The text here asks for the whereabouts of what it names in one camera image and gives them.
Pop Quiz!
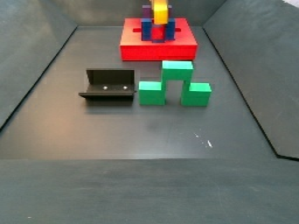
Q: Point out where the green arch block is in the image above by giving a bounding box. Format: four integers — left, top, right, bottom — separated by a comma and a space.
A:
138, 60, 212, 107

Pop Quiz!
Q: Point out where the blue U-shaped block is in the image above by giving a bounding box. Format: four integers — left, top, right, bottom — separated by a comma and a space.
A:
142, 18, 175, 43

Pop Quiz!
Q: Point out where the black angled bracket holder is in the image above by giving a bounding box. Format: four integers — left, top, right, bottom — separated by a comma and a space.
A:
79, 68, 137, 99

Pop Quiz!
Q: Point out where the yellow long block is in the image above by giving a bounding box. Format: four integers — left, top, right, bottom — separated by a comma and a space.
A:
151, 0, 169, 25

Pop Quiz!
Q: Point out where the red insertion board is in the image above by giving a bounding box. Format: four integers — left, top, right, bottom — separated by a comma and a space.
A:
119, 18, 198, 61

